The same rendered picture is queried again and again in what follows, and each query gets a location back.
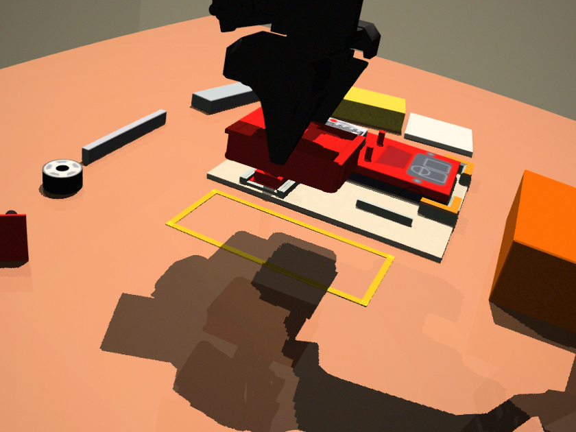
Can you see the black toy tyre with white hub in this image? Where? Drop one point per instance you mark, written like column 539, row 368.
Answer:
column 62, row 176

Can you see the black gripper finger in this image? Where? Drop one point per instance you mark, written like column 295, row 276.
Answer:
column 286, row 119
column 343, row 76

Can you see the yellow rectangular outline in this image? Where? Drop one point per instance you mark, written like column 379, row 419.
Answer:
column 367, row 297

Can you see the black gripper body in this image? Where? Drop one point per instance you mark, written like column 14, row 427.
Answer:
column 299, row 65

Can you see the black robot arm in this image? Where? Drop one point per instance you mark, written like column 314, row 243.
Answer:
column 234, row 14

